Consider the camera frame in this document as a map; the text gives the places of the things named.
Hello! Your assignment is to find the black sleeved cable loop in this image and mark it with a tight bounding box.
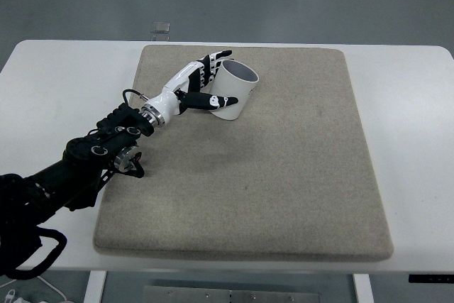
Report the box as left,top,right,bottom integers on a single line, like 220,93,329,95
0,224,68,280

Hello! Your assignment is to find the metal plate under table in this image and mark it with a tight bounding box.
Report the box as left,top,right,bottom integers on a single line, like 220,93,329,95
143,286,320,303

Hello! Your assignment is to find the black table control panel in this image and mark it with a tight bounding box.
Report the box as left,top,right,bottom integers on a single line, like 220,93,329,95
408,274,454,284

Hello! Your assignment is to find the clear acrylic block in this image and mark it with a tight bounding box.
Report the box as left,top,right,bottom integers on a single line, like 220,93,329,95
150,21,170,42

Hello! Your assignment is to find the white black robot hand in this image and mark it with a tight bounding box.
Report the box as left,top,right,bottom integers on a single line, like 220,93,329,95
140,50,238,128

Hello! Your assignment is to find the white table leg frame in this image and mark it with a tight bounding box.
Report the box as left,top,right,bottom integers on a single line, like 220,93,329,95
83,270,107,303

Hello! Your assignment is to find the white ribbed cup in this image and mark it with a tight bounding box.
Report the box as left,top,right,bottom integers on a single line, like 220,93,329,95
209,60,260,120

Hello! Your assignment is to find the beige felt mat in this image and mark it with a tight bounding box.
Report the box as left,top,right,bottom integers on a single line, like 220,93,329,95
94,47,393,262

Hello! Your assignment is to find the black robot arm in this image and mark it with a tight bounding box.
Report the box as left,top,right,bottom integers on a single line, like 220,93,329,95
1,50,238,233

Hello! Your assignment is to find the white cable on floor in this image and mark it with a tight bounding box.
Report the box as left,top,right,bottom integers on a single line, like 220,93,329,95
0,273,70,303

